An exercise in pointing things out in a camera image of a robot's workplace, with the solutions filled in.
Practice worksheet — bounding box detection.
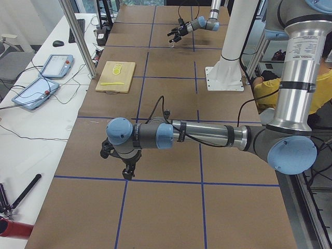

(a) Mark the black keyboard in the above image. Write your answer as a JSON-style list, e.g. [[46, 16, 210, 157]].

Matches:
[[68, 18, 86, 44]]

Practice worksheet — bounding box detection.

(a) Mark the bamboo cutting board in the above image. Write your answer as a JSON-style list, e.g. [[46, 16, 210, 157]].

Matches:
[[95, 61, 136, 93]]

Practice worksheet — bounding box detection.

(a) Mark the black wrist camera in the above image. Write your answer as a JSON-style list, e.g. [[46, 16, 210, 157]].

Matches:
[[178, 18, 186, 27]]

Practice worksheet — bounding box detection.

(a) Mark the black computer mouse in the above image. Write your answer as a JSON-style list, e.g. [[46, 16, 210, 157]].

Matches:
[[52, 40, 64, 47]]

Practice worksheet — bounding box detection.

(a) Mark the teach pendant with red button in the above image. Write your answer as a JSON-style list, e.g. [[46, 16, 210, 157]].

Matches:
[[12, 77, 60, 110]]

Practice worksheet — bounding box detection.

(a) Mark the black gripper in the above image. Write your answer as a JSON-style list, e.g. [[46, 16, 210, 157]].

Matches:
[[167, 23, 189, 43], [100, 139, 141, 179]]

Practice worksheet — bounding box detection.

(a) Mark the aluminium frame post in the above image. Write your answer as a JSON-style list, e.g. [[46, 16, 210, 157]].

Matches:
[[59, 0, 96, 79]]

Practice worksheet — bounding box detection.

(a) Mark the yellow plastic knife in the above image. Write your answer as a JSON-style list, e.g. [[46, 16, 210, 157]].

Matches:
[[100, 81, 125, 86]]

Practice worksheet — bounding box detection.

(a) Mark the red cylinder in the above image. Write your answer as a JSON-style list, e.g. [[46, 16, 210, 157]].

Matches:
[[1, 216, 34, 240]]

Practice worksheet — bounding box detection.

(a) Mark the person in yellow shirt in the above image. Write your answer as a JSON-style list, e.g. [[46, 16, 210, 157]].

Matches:
[[251, 56, 332, 115]]

